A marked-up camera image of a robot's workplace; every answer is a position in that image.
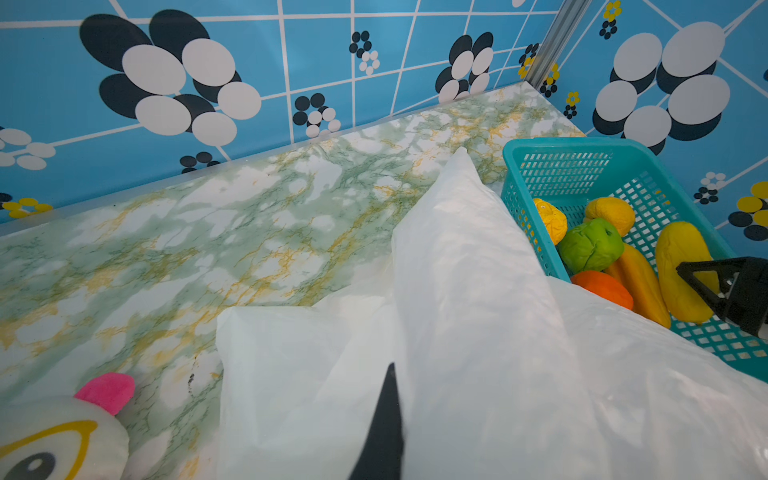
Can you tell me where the yellow mango fruit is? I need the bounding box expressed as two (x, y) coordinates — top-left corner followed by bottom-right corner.
(604, 244), (671, 329)

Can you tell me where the yellow lemon fruit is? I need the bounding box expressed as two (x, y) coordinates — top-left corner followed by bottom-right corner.
(534, 198), (568, 246)

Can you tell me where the white translucent plastic bag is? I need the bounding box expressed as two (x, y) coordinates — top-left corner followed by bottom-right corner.
(216, 149), (767, 479)

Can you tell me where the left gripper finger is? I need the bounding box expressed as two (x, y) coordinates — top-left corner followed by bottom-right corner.
(349, 363), (405, 480)

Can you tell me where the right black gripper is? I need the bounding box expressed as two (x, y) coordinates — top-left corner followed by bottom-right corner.
(677, 257), (767, 340)

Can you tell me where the pink panda plush toy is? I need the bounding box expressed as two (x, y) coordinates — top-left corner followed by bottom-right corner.
(1, 373), (135, 480)

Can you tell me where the teal plastic basket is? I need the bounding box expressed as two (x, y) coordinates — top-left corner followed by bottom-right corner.
(501, 138), (767, 380)

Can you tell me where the yellow banana fruit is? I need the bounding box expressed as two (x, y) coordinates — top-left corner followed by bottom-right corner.
(655, 220), (721, 325)

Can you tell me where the yellow orange round fruit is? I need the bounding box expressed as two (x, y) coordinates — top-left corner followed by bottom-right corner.
(585, 197), (636, 237)

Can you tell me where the green fruit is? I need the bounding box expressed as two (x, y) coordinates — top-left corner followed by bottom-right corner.
(556, 218), (625, 274)

